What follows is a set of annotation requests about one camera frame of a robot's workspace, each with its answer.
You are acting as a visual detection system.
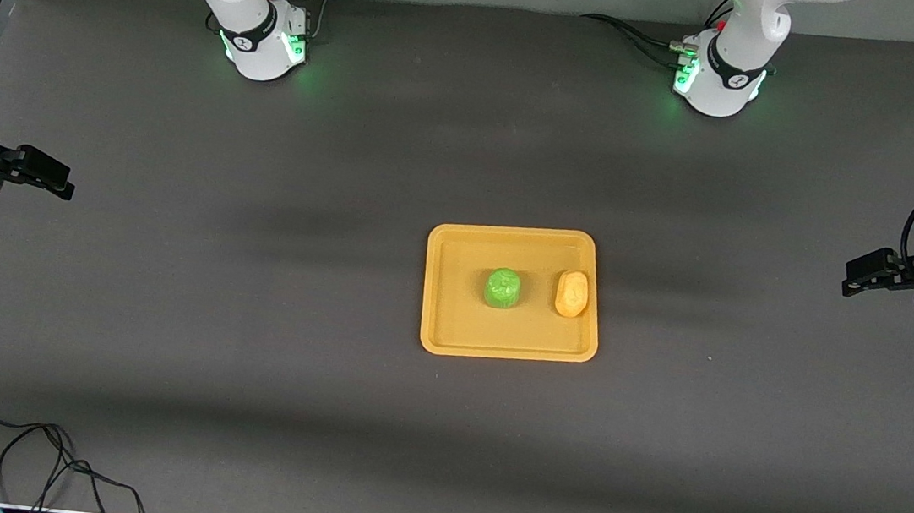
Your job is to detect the yellow potato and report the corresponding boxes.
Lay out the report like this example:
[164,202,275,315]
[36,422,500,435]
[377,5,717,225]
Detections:
[552,268,591,319]

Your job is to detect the green toy vegetable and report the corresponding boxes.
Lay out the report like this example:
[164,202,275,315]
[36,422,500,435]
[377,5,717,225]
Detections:
[482,266,525,311]

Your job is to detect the yellow rectangular plastic tray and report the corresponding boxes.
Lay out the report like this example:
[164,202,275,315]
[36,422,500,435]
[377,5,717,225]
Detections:
[416,216,611,372]

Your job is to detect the thin black loose cable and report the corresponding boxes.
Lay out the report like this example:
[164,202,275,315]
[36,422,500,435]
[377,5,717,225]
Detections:
[0,394,161,513]

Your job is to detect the black left arm base cables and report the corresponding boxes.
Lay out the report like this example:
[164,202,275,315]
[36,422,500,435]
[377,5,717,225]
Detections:
[576,0,735,75]

